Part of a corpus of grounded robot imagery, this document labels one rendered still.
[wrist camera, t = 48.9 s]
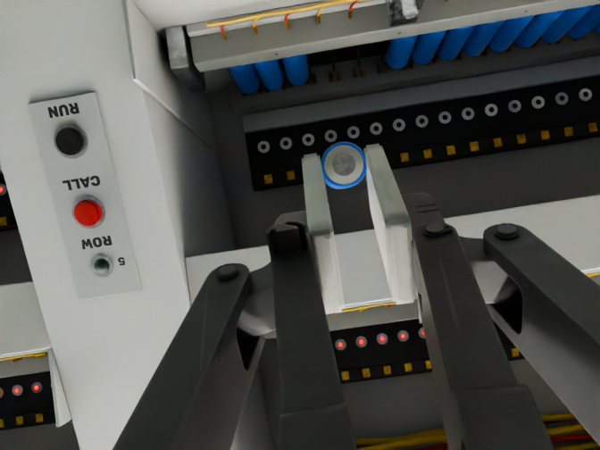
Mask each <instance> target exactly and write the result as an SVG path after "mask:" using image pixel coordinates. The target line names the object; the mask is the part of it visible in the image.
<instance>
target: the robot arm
mask: <svg viewBox="0 0 600 450"><path fill-rule="evenodd" d="M363 152H364V154H365V159H366V166H367V170H366V177H367V185H368V193H369V201H370V209H371V217H372V220H373V224H374V228H375V231H376V235H377V239H378V242H379V249H380V252H381V257H382V261H383V264H384V268H385V272H386V275H387V282H388V285H389V289H390V293H391V296H392V300H393V302H396V304H408V303H413V302H414V301H413V299H417V295H418V306H419V319H420V323H422V326H423V330H424V334H425V338H426V343H427V348H428V351H429V359H430V364H431V368H432V372H433V377H434V381H435V385H436V390H437V398H438V401H439V406H440V411H441V415H442V419H443V423H444V428H445V432H446V440H447V444H448V448H449V450H554V446H553V443H552V441H551V439H550V437H549V435H548V433H547V430H546V426H545V424H544V422H543V420H542V418H541V415H540V413H539V411H538V408H537V406H536V403H535V401H534V398H533V396H532V394H531V393H530V391H529V388H528V386H526V385H525V384H522V385H518V383H517V380H516V378H515V376H514V374H513V370H512V367H511V365H510V363H509V361H508V358H507V356H506V353H505V351H504V348H503V345H502V343H501V340H500V338H499V336H498V334H497V331H496V327H495V325H494V322H495V323H496V324H497V325H498V327H499V328H500V329H501V330H502V331H503V333H504V334H505V335H506V336H507V337H508V338H509V339H510V340H511V341H512V343H513V344H514V345H515V346H516V347H517V349H518V350H519V351H520V352H521V353H522V355H523V356H524V357H525V358H526V359H527V361H528V362H529V363H530V364H531V365H532V367H533V368H534V369H535V370H536V371H537V373H538V374H539V375H540V376H541V378H542V379H543V380H544V381H545V382H546V384H547V385H548V386H549V387H550V388H551V389H552V390H553V391H554V392H555V393H556V395H557V396H558V397H559V398H560V399H561V401H562V402H563V403H564V404H565V406H566V407H567V408H568V409H569V410H570V411H571V413H572V414H573V415H574V416H575V418H576V419H577V420H578V421H579V422H580V424H581V425H582V426H583V427H584V428H585V430H586V431H587V432H588V433H589V434H590V436H591V437H592V438H593V439H594V440H595V441H596V442H597V444H598V445H599V446H600V286H599V285H598V284H596V283H595V282H594V281H593V280H592V279H591V278H590V277H588V276H587V275H586V274H584V273H583V272H582V271H580V270H579V269H578V268H577V267H575V266H574V265H573V264H571V263H570V262H569V261H567V260H566V259H565V258H564V257H562V256H561V255H560V254H558V253H557V252H556V251H555V250H554V249H553V248H552V247H550V246H549V245H547V244H546V243H545V242H544V241H542V240H541V239H540V238H539V237H537V236H536V235H534V234H533V233H532V232H531V231H529V230H528V229H526V228H524V227H522V226H520V225H516V224H513V223H501V224H496V225H493V226H490V227H488V228H487V229H485V230H484V233H483V238H472V237H461V236H458V233H457V231H456V229H455V228H454V227H453V226H451V225H449V224H446V223H445V221H444V219H443V217H442V215H441V213H440V211H439V210H438V207H437V206H436V203H435V201H434V199H433V197H432V196H429V195H427V194H426V193H424V192H422V193H416V194H410V195H403V196H401V194H400V191H399V188H398V186H397V184H396V180H395V178H394V175H393V172H392V171H391V168H390V166H389V163H388V159H387V157H386V155H385V152H384V150H383V147H382V146H379V144H374V145H367V146H366V148H364V149H363ZM302 168H303V178H304V197H305V207H306V211H301V212H290V213H284V214H281V215H280V216H279V217H278V219H277V220H276V221H275V225H273V226H271V227H270V228H268V229H267V231H266V238H267V242H268V247H269V251H270V256H271V261H270V262H269V263H268V264H267V265H265V266H263V267H262V268H260V269H258V270H255V271H249V269H248V268H247V266H246V265H244V264H242V263H227V264H223V265H221V266H219V267H218V268H216V269H214V270H213V271H211V272H210V273H209V275H208V276H207V278H206V280H205V281H204V284H203V285H202V287H201V288H200V290H199V292H198V294H197V296H196V298H195V300H194V302H193V303H192V305H191V306H190V308H189V310H188V312H187V315H186V316H185V318H184V320H183V322H182V323H181V324H180V326H179V329H178V331H177V333H176V334H175V336H174V338H173V340H172V341H171V343H170V345H169V347H168V349H167V351H166V352H165V354H164V356H163V358H162V360H161V361H160V363H159V365H158V367H157V369H156V370H155V372H154V375H153V377H152V378H151V379H150V381H149V383H148V385H147V387H146V389H145V391H144V393H143V395H142V396H141V397H140V399H139V401H138V403H137V405H136V407H135V409H134V411H133V413H132V414H131V415H130V417H129V420H128V422H127V424H126V425H125V427H124V429H123V431H122V433H121V434H120V436H119V438H118V440H117V442H116V443H115V445H114V447H113V449H112V450H230V448H231V446H232V443H233V440H234V436H235V434H236V431H237V428H238V424H239V421H240V418H241V414H242V412H243V409H244V406H245V403H246V399H247V395H248V392H249V389H250V387H251V384H252V381H253V378H254V373H255V370H256V367H257V364H258V362H259V359H260V356H261V353H262V350H263V345H264V342H265V336H264V334H266V333H268V332H271V331H273V330H276V336H277V348H278V360H279V383H280V395H281V407H282V414H281V415H280V416H279V430H280V443H281V450H357V449H356V444H355V441H354V433H353V429H352V425H351V421H350V417H349V412H348V409H347V405H346V402H345V398H344V394H343V390H342V386H341V381H340V377H339V373H338V366H337V362H336V357H335V354H334V349H333V345H332V341H331V336H330V333H329V325H328V321H327V316H326V314H329V313H341V312H342V309H345V303H344V297H343V291H342V285H341V278H340V272H339V267H338V255H337V249H336V243H335V237H334V230H333V226H332V220H331V216H330V210H329V202H328V197H327V192H326V187H325V182H324V177H323V172H322V167H321V158H320V156H319V155H317V154H305V155H304V158H302ZM416 288H417V295H416ZM492 319H493V321H494V322H493V321H492Z"/></svg>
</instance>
